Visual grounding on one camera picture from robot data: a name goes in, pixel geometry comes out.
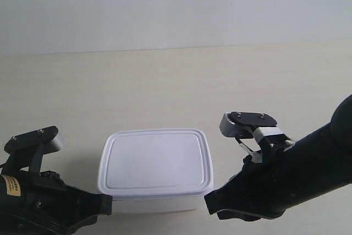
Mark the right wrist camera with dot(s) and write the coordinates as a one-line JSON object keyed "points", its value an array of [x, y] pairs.
{"points": [[258, 126]]}

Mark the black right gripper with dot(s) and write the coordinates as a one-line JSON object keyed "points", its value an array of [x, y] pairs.
{"points": [[252, 194]]}

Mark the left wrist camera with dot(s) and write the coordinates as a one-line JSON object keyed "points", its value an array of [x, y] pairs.
{"points": [[28, 149]]}

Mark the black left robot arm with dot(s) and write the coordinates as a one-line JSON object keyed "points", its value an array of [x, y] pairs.
{"points": [[4, 191]]}

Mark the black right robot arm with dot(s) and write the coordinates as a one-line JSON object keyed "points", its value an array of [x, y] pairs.
{"points": [[279, 172]]}

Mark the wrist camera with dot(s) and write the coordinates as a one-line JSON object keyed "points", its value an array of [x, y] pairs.
{"points": [[258, 126], [28, 149]]}

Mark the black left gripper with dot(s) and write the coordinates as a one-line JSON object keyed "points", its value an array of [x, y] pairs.
{"points": [[43, 204]]}

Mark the white lidded plastic container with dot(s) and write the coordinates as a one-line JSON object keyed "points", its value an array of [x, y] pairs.
{"points": [[156, 170]]}

